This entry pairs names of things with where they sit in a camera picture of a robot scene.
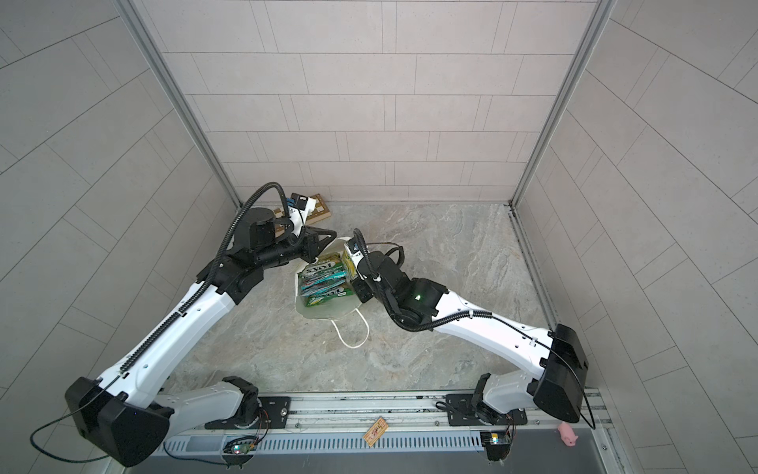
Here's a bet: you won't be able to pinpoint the pink pig toy on rail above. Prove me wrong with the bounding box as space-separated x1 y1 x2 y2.
557 422 578 448

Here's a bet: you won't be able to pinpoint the wooden chessboard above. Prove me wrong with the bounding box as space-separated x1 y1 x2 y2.
288 194 332 231

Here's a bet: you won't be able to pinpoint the right circuit board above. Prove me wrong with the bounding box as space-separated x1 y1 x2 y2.
480 432 513 462

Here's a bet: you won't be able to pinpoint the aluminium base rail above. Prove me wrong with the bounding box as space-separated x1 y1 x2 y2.
114 387 611 436

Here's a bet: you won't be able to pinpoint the white paper bag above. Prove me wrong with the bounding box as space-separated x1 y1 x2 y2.
294 237 370 350

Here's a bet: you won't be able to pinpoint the green snack packs in bag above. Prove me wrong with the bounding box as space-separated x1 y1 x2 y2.
297 254 355 307

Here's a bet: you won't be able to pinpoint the circuit board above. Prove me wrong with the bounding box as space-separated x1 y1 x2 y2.
480 432 513 462
222 436 261 469

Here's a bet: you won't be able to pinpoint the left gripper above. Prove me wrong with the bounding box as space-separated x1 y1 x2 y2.
253 227 338 273

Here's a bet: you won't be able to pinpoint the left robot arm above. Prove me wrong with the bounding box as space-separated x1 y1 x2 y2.
65 183 337 467

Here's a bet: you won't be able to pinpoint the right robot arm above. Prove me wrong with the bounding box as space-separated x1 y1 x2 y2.
345 232 588 425

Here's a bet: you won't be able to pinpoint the wooden mousetrap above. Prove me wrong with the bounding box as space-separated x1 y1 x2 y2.
362 417 389 448

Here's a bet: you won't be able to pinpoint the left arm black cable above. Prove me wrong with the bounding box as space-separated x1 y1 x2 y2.
28 181 297 464

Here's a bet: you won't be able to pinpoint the left circuit board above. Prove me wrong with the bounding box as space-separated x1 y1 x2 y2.
222 436 261 469

